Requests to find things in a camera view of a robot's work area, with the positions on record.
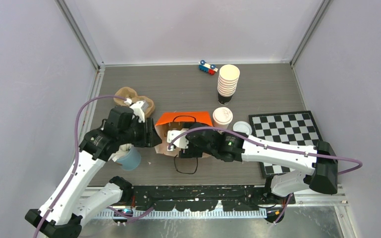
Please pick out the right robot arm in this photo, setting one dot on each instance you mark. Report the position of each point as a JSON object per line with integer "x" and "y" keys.
{"x": 313, "y": 167}

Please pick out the blue plastic cup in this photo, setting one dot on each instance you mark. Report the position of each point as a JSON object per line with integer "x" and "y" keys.
{"x": 131, "y": 160}

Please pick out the cardboard cup carrier tray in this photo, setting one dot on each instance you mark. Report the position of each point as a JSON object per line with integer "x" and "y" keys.
{"x": 129, "y": 93}

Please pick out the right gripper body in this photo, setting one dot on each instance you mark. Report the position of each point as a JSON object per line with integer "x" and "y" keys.
{"x": 193, "y": 150}

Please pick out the stack of white paper cups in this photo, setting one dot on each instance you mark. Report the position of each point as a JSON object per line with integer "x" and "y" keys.
{"x": 227, "y": 83}

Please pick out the red blue toy car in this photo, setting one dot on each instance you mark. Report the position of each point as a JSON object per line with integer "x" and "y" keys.
{"x": 207, "y": 68}

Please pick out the orange paper bag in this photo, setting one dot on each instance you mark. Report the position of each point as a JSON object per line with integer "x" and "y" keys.
{"x": 172, "y": 124}

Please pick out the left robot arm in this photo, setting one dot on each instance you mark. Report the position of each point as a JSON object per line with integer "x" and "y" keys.
{"x": 63, "y": 215}

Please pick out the black white checkerboard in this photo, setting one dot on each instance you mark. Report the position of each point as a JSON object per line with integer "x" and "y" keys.
{"x": 295, "y": 128}

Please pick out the crumpled white paper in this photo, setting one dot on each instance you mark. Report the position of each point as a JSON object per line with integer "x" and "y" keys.
{"x": 121, "y": 152}

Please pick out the white paper coffee cup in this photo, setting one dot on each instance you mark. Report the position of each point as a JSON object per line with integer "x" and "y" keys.
{"x": 221, "y": 126}

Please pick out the white plastic cup lid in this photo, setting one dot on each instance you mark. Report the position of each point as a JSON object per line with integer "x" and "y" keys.
{"x": 222, "y": 116}

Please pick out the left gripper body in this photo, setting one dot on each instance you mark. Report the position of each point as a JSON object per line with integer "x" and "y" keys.
{"x": 142, "y": 133}

